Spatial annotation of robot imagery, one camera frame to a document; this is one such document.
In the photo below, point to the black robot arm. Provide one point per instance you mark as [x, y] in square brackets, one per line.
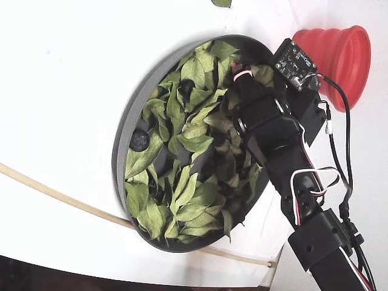
[321, 242]

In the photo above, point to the large dark blueberry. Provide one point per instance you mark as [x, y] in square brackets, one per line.
[139, 141]

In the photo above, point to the red collapsible silicone cup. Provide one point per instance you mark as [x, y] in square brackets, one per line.
[348, 54]

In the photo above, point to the pointed loose green leaf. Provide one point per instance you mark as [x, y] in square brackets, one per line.
[222, 2]

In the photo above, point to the pile of green leaves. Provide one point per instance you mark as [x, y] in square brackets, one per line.
[194, 142]

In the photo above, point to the pink-tipped gripper finger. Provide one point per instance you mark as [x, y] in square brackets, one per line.
[244, 83]

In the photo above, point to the grey round bowl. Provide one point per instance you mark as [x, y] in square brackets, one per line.
[133, 103]

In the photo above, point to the black camera circuit board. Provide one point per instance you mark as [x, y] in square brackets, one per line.
[295, 65]

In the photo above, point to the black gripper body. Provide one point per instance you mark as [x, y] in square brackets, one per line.
[254, 103]

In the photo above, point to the small dark blueberry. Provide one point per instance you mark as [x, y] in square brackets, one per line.
[186, 87]

